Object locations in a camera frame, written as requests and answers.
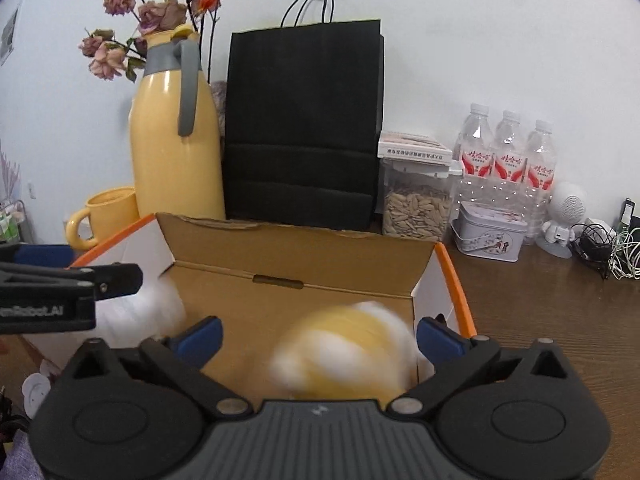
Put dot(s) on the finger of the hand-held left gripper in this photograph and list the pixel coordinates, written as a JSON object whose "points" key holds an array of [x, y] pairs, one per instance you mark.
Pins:
{"points": [[45, 252], [115, 280]]}

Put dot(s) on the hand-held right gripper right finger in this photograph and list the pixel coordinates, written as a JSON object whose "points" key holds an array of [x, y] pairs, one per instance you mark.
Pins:
{"points": [[435, 340]]}

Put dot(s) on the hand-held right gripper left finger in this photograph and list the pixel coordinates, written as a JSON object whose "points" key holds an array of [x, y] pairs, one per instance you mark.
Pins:
{"points": [[202, 335]]}

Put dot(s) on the white soft object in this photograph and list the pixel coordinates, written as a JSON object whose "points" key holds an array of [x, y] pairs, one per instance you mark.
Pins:
{"points": [[150, 310]]}

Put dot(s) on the yellow white plush toy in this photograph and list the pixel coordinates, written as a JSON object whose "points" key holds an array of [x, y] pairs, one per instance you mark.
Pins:
{"points": [[345, 345]]}

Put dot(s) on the white orange cardboard box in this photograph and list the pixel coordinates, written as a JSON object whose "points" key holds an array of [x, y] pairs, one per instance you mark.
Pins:
{"points": [[300, 265]]}

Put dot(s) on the green packet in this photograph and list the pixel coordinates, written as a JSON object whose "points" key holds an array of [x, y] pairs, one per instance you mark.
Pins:
{"points": [[6, 225]]}

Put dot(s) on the yellow mug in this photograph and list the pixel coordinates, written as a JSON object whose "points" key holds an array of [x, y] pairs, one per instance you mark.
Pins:
{"points": [[112, 215]]}

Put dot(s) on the white round plastic piece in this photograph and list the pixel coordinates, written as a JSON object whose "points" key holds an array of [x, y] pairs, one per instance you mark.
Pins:
{"points": [[36, 392]]}

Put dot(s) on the white printed tin box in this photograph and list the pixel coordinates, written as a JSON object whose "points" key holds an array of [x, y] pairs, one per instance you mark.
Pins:
{"points": [[490, 235]]}

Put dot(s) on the clear container of seeds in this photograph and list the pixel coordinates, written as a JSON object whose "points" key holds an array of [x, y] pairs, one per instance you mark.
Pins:
{"points": [[415, 210]]}

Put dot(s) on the purple cloth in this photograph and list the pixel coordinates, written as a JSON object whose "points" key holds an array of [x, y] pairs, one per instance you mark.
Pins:
{"points": [[17, 460]]}

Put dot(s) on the white robot-shaped speaker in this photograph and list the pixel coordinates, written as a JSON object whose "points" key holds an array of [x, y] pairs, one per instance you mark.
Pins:
{"points": [[567, 205]]}

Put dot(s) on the small white flat box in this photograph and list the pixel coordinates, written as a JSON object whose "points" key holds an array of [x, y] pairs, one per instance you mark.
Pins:
{"points": [[410, 147]]}

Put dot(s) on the clear water bottle red label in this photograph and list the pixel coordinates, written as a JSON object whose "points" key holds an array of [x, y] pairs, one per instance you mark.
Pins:
{"points": [[542, 150], [475, 135], [510, 140]]}

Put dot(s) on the black paper bag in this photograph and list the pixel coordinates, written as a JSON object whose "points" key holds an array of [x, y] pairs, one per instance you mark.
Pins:
{"points": [[300, 135]]}

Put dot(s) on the small dark bottle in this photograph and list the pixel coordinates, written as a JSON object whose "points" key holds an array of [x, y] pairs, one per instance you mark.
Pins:
{"points": [[630, 215]]}

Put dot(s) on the bunch of dried pink roses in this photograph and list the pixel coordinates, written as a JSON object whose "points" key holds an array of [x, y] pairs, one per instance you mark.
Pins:
{"points": [[160, 15]]}

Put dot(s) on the wall poster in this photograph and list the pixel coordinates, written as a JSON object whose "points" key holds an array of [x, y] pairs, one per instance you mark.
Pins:
{"points": [[9, 35]]}

